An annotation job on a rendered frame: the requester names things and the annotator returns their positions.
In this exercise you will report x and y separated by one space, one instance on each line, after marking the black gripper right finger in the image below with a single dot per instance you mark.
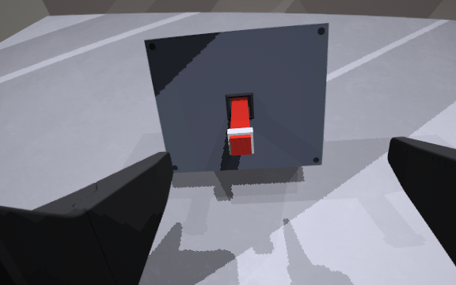
427 173

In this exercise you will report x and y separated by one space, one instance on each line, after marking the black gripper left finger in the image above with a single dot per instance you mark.
99 235

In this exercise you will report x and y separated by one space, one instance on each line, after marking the grey sloped panel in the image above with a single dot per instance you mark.
282 71

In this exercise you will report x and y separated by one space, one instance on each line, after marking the dark red square peg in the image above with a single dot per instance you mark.
240 134

